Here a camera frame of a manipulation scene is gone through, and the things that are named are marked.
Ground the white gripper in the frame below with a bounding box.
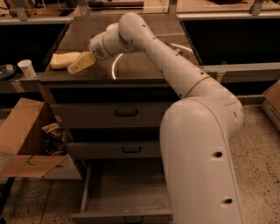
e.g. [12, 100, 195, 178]
[67, 34, 105, 74]

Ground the yellow sponge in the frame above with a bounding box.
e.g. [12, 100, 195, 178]
[50, 52, 80, 69]

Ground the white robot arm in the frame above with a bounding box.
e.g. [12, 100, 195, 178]
[67, 13, 245, 224]

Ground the top grey drawer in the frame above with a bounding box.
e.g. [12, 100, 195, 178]
[51, 102, 170, 129]

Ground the grey drawer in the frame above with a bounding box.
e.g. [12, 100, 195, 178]
[68, 141, 161, 159]
[71, 158, 172, 224]
[51, 102, 170, 129]

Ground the grey drawer cabinet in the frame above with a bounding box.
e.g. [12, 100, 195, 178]
[39, 14, 206, 224]

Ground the middle grey drawer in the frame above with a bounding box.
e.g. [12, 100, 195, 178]
[68, 141, 161, 159]

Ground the bottom grey drawer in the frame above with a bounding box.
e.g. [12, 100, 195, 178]
[71, 158, 172, 224]

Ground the white bowl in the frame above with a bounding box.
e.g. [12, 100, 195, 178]
[106, 23, 118, 32]

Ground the white paper cup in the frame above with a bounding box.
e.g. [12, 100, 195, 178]
[17, 59, 36, 78]

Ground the snack bag in box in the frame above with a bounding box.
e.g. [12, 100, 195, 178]
[42, 122, 67, 156]

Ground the open cardboard box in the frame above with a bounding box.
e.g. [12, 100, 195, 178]
[0, 98, 81, 179]

